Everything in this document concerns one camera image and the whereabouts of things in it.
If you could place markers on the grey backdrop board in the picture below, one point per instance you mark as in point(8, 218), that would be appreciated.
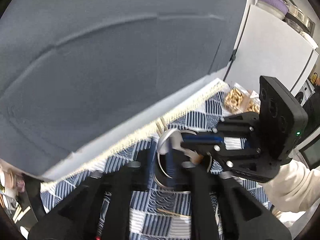
point(100, 67)

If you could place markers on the clear plastic cookie container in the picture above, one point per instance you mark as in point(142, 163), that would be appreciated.
point(235, 100)

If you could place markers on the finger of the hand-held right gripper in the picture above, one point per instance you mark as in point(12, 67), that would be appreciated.
point(200, 138)
point(237, 163)

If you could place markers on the person's right forearm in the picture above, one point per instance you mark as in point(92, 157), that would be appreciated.
point(295, 190)

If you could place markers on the metal spoon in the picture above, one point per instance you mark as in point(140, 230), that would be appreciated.
point(167, 143)

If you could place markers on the glass lidded container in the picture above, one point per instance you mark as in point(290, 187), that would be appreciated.
point(297, 15)

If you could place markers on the white washing machine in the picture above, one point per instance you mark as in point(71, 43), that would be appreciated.
point(303, 92)

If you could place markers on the black cylindrical utensil holder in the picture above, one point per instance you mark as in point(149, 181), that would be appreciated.
point(162, 181)

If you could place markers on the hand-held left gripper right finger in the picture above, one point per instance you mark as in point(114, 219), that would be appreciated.
point(207, 187)

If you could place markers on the black appliance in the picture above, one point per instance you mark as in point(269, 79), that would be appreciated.
point(311, 153)

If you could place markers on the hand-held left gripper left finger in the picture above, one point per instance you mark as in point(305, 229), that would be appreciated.
point(150, 163)

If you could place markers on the white refrigerator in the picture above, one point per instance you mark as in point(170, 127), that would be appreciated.
point(270, 50)

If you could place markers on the blue white patterned tablecloth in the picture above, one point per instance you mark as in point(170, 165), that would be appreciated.
point(155, 220)

